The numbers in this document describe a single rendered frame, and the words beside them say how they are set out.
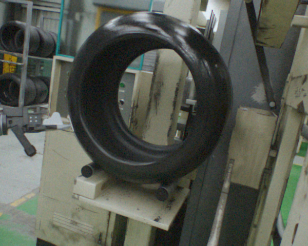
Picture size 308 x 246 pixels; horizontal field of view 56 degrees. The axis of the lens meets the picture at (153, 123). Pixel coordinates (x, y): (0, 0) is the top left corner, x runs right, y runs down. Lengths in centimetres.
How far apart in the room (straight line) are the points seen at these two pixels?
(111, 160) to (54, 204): 106
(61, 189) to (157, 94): 94
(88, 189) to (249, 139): 63
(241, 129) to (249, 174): 18
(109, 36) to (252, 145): 67
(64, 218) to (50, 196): 17
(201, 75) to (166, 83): 44
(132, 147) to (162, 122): 18
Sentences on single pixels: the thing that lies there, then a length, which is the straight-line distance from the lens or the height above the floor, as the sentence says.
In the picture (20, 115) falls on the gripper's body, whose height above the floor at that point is 107.
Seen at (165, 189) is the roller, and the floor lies 92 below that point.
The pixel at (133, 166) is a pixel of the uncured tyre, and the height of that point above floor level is 97.
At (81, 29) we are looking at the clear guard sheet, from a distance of 178.
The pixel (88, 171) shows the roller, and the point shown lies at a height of 90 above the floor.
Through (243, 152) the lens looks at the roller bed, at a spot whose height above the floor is 103.
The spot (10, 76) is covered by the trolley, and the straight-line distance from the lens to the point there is 489.
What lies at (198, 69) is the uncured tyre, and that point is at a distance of 86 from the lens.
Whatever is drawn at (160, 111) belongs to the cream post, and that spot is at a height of 111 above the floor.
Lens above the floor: 129
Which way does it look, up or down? 10 degrees down
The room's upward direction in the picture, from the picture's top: 10 degrees clockwise
